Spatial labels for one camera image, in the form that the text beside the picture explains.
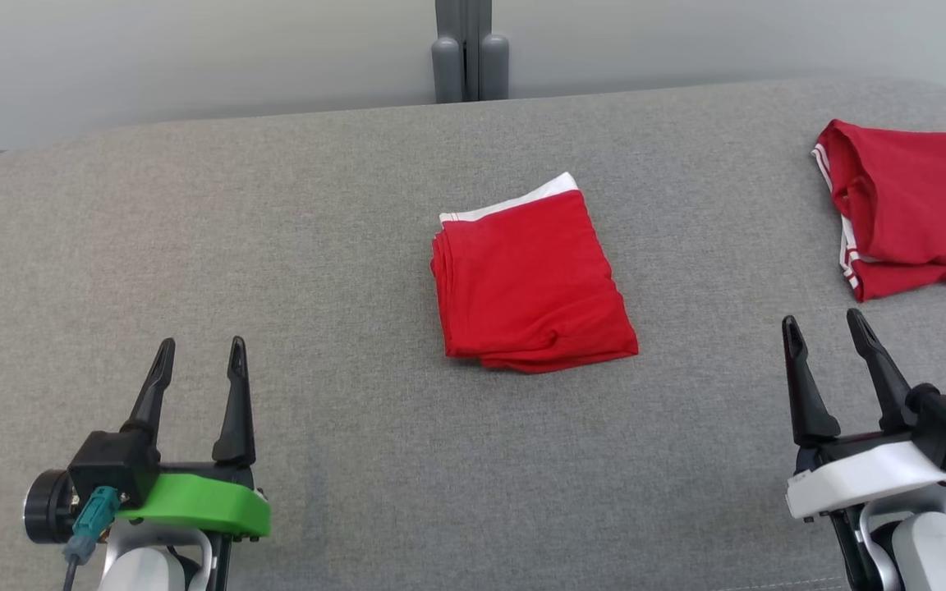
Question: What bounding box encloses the left camera cable teal plug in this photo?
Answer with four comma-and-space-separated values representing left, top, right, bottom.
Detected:
62, 486, 121, 591

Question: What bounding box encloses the grey partition post with feet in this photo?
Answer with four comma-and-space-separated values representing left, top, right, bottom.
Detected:
430, 0, 512, 104

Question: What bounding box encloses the red garment with white band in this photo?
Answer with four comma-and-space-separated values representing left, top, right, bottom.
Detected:
430, 172, 640, 374

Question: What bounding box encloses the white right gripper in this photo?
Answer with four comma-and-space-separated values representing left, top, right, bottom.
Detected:
782, 309, 946, 520

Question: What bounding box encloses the red jersey with number print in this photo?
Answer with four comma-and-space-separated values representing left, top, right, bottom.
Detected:
811, 119, 946, 303

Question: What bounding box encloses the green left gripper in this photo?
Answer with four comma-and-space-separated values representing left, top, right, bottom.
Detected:
116, 336, 271, 540

